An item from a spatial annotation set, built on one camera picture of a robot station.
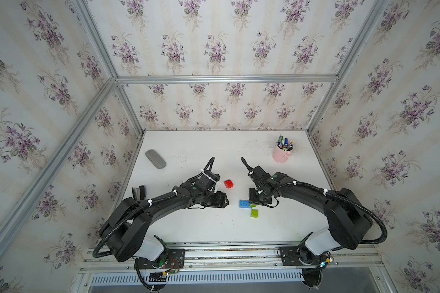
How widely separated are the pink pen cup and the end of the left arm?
16.7 inches

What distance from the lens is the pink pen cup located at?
3.20 feet

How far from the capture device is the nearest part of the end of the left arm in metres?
0.64
